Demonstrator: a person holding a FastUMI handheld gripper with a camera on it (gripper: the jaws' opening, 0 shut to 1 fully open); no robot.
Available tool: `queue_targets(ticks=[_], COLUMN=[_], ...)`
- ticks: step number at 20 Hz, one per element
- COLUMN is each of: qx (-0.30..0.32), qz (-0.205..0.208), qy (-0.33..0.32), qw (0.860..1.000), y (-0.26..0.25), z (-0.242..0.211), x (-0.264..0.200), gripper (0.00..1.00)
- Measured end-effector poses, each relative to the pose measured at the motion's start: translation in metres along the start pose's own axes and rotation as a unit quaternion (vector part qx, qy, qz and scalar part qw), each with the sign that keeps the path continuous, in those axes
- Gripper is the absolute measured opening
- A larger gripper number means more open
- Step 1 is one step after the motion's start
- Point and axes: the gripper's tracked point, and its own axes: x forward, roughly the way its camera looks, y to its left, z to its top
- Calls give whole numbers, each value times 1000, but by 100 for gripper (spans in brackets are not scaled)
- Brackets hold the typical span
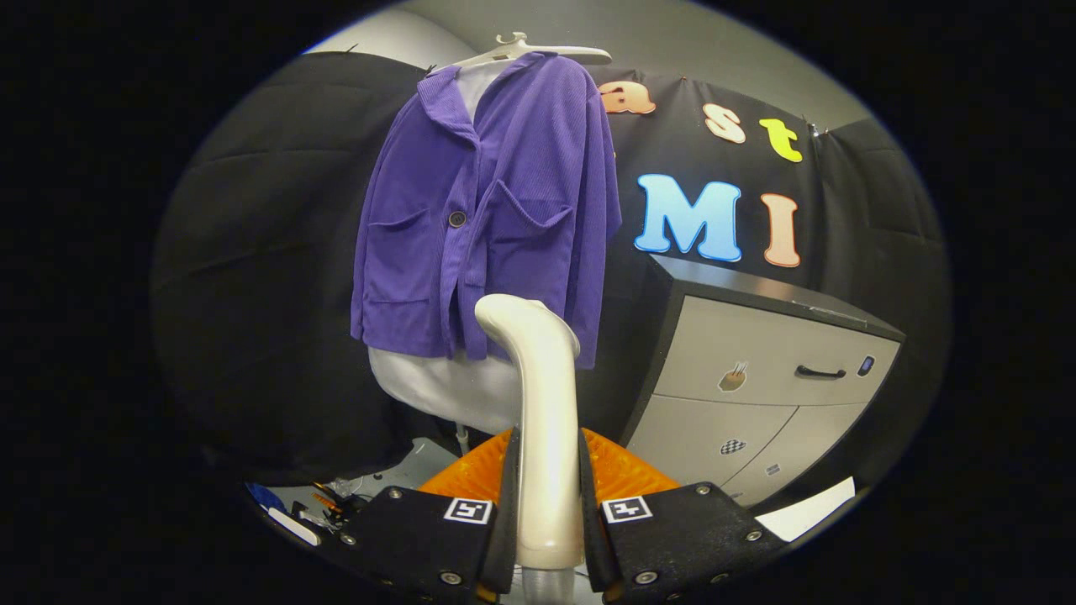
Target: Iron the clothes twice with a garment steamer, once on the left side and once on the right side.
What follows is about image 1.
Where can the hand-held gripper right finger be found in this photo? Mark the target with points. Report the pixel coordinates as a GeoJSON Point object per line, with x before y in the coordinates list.
{"type": "Point", "coordinates": [590, 521]}

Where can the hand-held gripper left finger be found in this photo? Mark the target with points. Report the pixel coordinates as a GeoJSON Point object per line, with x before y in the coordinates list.
{"type": "Point", "coordinates": [507, 521]}

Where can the white garment steamer head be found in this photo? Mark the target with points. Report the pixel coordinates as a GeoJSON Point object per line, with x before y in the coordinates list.
{"type": "Point", "coordinates": [546, 420]}

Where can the white clothes hanger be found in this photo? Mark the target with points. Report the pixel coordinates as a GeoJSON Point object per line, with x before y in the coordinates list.
{"type": "Point", "coordinates": [580, 55]}

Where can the white ironing form board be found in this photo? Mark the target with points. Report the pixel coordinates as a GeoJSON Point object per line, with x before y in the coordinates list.
{"type": "Point", "coordinates": [445, 391]}

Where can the white flat block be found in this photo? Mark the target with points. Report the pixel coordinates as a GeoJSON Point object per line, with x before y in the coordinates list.
{"type": "Point", "coordinates": [294, 527]}

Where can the white paper sheet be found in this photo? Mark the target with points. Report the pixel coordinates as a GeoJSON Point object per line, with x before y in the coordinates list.
{"type": "Point", "coordinates": [811, 511]}

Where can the grey cabinet with dark top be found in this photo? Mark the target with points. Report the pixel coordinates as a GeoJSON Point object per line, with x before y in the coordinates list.
{"type": "Point", "coordinates": [756, 353]}

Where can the blue cloth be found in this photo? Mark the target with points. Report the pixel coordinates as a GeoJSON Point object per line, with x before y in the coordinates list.
{"type": "Point", "coordinates": [265, 496]}

